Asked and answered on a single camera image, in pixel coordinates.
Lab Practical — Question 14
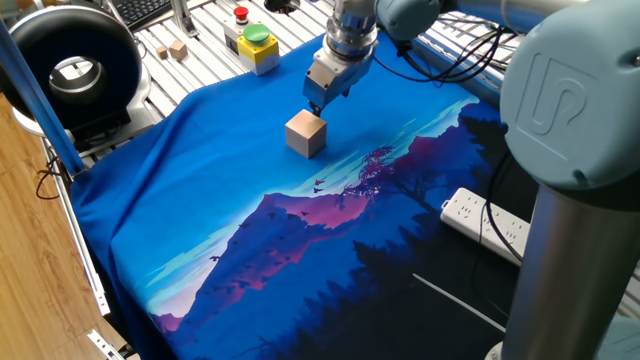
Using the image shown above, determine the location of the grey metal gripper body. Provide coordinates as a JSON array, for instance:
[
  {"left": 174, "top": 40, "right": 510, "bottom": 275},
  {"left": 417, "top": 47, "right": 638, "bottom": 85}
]
[{"left": 302, "top": 47, "right": 374, "bottom": 112}]

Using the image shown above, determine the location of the large wooden cube block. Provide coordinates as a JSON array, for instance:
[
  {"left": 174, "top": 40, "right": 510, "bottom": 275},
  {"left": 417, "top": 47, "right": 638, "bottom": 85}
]
[{"left": 284, "top": 108, "right": 328, "bottom": 160}]

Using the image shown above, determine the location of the yellow box green button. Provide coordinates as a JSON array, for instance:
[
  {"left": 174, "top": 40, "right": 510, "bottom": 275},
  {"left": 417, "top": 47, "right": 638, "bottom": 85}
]
[{"left": 236, "top": 23, "right": 281, "bottom": 76}]

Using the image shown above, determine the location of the blue mountain landscape printed cloth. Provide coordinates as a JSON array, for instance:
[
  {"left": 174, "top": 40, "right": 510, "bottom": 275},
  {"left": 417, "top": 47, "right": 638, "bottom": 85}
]
[{"left": 69, "top": 32, "right": 541, "bottom": 360}]

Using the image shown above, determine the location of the grey box red button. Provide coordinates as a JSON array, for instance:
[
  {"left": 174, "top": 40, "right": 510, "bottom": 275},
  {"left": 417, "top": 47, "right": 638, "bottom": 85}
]
[{"left": 223, "top": 6, "right": 251, "bottom": 56}]

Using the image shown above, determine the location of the small wooden cube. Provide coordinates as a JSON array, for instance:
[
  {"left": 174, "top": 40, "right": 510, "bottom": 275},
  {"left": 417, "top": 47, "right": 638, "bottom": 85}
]
[{"left": 168, "top": 40, "right": 189, "bottom": 62}]

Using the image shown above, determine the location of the white power strip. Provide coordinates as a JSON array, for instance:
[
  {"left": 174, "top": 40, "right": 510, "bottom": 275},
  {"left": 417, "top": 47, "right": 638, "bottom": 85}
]
[{"left": 439, "top": 187, "right": 532, "bottom": 266}]

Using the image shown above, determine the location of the black keyboard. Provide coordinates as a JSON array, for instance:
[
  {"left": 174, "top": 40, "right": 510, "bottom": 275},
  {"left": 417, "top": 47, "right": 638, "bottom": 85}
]
[{"left": 107, "top": 0, "right": 174, "bottom": 32}]

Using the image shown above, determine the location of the blue metal pole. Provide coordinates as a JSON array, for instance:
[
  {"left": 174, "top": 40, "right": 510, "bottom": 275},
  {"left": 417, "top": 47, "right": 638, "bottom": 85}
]
[{"left": 0, "top": 19, "right": 86, "bottom": 177}]

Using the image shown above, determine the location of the aluminium profile rail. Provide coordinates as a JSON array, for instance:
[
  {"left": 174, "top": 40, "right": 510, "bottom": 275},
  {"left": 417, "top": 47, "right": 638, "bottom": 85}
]
[{"left": 409, "top": 34, "right": 504, "bottom": 109}]

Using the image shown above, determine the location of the aluminium post with bracket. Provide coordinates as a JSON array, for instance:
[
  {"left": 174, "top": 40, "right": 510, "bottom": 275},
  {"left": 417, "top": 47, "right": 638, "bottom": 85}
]
[{"left": 169, "top": 0, "right": 200, "bottom": 39}]

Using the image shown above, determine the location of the black round ring light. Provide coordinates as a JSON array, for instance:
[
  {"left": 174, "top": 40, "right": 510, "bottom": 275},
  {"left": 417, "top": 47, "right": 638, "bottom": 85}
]
[{"left": 0, "top": 5, "right": 151, "bottom": 144}]

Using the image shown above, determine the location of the white cable tie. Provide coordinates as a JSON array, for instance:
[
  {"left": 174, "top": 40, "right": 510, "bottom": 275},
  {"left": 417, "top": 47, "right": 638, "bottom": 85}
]
[{"left": 411, "top": 272, "right": 507, "bottom": 334}]

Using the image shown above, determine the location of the thin black floor cable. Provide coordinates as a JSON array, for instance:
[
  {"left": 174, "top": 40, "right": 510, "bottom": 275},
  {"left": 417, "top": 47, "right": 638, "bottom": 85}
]
[{"left": 34, "top": 154, "right": 69, "bottom": 201}]

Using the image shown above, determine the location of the white table side rail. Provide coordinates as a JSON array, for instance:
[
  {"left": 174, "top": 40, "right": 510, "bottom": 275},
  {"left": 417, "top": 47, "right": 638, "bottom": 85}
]
[{"left": 42, "top": 139, "right": 112, "bottom": 317}]

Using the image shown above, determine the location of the white metal bracket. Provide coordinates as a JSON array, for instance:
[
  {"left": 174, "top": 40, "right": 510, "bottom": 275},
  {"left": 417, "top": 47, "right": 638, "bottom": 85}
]
[{"left": 87, "top": 328, "right": 126, "bottom": 360}]

